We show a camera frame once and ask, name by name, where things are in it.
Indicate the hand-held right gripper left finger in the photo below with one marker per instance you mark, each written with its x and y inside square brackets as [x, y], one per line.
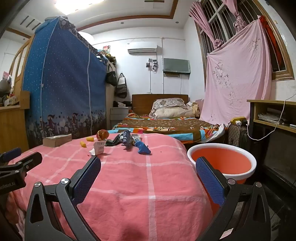
[86, 179]

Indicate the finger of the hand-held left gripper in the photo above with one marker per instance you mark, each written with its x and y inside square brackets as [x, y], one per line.
[27, 162]
[11, 154]

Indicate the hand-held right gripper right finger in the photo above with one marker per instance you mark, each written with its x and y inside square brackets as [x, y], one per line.
[210, 183]

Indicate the red snack bag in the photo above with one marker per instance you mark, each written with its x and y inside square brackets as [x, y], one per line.
[103, 134]

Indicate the white paper wrapper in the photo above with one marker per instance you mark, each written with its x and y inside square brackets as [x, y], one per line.
[98, 148]

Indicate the wooden shelf cabinet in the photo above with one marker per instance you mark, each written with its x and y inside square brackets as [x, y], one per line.
[13, 120]

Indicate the small yellow plastic piece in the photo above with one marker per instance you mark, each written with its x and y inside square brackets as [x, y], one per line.
[83, 144]
[90, 138]

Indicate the small cardboard box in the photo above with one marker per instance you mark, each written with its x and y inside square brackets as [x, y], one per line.
[57, 140]

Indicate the dark flat wrapper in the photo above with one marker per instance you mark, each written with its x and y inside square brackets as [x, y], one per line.
[113, 141]

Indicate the pink plaid tablecloth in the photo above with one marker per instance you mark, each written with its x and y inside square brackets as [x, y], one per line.
[138, 185]

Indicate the brown patterned bag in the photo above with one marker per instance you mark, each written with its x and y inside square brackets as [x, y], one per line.
[237, 138]

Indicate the blue and white snack wrapper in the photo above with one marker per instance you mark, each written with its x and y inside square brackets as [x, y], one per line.
[126, 138]

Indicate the clutter on wooden shelf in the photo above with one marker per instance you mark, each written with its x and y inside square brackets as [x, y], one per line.
[5, 92]

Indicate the small white and blue wrapper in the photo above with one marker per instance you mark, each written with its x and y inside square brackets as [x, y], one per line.
[137, 139]

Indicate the yellow power strip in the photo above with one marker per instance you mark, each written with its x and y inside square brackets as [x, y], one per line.
[238, 121]

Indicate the bed with colourful blanket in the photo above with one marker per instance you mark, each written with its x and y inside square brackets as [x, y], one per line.
[166, 128]

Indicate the white nightstand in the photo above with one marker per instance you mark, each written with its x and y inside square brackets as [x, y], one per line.
[119, 114]

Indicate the beige crumpled cloth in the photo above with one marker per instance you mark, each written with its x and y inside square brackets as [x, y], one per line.
[195, 109]

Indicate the beige pillow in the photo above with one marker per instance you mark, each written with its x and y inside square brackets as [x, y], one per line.
[171, 113]

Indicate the items on nightstand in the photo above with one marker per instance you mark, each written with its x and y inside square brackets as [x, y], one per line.
[121, 104]

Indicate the wooden low shelf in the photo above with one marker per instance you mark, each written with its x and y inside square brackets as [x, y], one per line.
[256, 111]

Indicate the stack of papers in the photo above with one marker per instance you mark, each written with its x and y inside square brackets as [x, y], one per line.
[270, 117]

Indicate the floral pillow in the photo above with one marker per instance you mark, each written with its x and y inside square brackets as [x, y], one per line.
[168, 103]

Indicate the wooden bed headboard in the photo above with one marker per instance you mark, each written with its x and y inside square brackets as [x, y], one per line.
[143, 103]

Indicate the grey hanging handbag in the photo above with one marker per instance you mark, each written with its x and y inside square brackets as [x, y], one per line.
[121, 88]

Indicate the black hanging handbag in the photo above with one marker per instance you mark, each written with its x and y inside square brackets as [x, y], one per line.
[111, 77]

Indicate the pink hanging sheet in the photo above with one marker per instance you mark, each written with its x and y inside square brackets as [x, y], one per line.
[238, 74]

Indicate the clutter on wardrobe top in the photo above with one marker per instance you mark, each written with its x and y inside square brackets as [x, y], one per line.
[107, 56]

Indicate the ceiling vent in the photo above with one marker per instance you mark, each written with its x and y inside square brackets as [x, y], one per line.
[30, 22]

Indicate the ceiling light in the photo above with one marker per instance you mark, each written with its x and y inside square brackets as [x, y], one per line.
[68, 4]

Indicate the red hanging cloth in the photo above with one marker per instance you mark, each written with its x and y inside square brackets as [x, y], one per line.
[269, 30]

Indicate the pink knotted curtain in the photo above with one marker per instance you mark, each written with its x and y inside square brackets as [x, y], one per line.
[203, 18]
[234, 14]

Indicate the wall television with green cover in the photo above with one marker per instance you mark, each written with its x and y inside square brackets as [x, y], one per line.
[176, 65]

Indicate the small wall-hung items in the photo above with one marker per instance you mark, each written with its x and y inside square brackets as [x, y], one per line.
[153, 64]

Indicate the small wall poster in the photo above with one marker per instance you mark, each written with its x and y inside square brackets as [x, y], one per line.
[106, 48]

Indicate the white wall air conditioner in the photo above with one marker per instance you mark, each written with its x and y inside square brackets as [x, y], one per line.
[141, 47]

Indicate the barred window with wooden frame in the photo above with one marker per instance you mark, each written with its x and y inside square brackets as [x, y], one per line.
[222, 14]

